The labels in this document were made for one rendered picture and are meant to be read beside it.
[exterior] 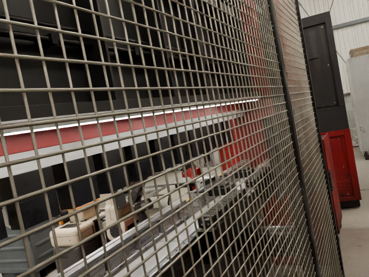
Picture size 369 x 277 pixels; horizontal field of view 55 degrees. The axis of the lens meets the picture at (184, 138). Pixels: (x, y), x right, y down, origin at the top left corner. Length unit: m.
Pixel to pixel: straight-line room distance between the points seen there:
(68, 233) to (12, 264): 1.98
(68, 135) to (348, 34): 8.49
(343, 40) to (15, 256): 7.91
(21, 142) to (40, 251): 3.27
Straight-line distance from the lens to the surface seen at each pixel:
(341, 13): 9.46
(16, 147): 1.19
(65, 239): 2.71
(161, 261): 1.18
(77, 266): 1.40
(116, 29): 1.61
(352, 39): 9.36
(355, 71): 7.51
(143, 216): 2.31
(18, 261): 4.49
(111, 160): 1.48
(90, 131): 1.41
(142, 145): 1.68
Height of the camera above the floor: 1.41
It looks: 3 degrees down
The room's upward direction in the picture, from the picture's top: 11 degrees counter-clockwise
